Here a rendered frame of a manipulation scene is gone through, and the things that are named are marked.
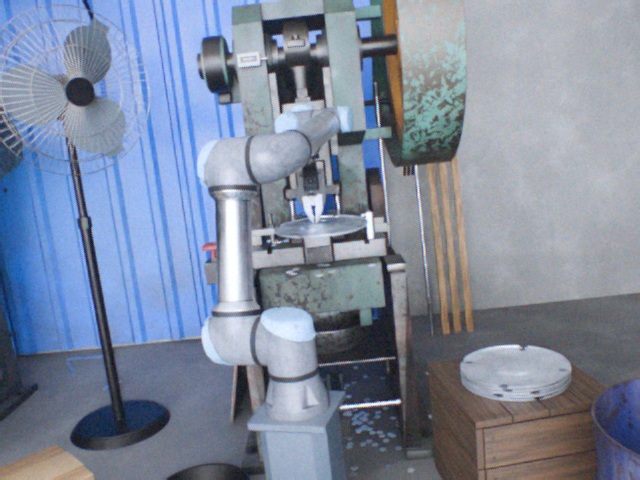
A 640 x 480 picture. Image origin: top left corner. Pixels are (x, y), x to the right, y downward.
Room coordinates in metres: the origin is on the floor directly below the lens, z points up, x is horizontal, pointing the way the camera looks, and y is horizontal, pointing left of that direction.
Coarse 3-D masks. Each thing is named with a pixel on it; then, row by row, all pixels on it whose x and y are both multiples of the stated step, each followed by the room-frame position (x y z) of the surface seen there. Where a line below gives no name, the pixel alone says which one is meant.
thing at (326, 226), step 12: (324, 216) 2.05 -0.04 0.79; (348, 216) 2.01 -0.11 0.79; (276, 228) 1.93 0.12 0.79; (288, 228) 1.93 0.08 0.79; (300, 228) 1.91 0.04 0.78; (312, 228) 1.86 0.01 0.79; (324, 228) 1.85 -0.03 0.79; (336, 228) 1.85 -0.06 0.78; (348, 228) 1.84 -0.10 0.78; (360, 228) 1.82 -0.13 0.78
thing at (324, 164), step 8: (288, 104) 2.09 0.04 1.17; (296, 104) 2.08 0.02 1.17; (312, 104) 2.08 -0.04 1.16; (320, 104) 2.08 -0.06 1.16; (328, 144) 2.08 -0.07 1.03; (320, 152) 2.08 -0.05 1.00; (328, 152) 2.08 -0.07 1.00; (320, 160) 2.08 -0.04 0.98; (328, 160) 2.08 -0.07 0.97; (320, 168) 2.05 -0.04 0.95; (328, 168) 2.08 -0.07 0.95; (296, 176) 2.05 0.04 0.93; (328, 176) 2.08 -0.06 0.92; (296, 184) 2.07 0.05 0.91; (328, 184) 2.08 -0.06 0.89
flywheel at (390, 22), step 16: (384, 0) 2.40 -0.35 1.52; (384, 16) 2.43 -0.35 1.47; (384, 32) 2.47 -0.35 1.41; (400, 48) 2.09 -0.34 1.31; (400, 64) 2.13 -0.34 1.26; (400, 80) 2.39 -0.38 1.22; (400, 96) 2.39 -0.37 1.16; (400, 112) 2.35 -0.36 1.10; (400, 128) 2.26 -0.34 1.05; (400, 144) 2.27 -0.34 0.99
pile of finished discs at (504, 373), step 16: (480, 352) 1.73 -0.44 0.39; (496, 352) 1.72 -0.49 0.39; (512, 352) 1.70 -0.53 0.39; (528, 352) 1.69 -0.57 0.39; (544, 352) 1.67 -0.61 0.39; (464, 368) 1.63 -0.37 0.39; (480, 368) 1.62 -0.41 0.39; (496, 368) 1.59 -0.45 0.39; (512, 368) 1.58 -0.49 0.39; (528, 368) 1.56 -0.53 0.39; (544, 368) 1.57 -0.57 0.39; (560, 368) 1.56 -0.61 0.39; (464, 384) 1.60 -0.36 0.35; (480, 384) 1.52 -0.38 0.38; (496, 384) 1.50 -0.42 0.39; (512, 384) 1.49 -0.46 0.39; (528, 384) 1.48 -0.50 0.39; (544, 384) 1.46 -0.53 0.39; (560, 384) 1.48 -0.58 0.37; (512, 400) 1.47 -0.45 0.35; (528, 400) 1.46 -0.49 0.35
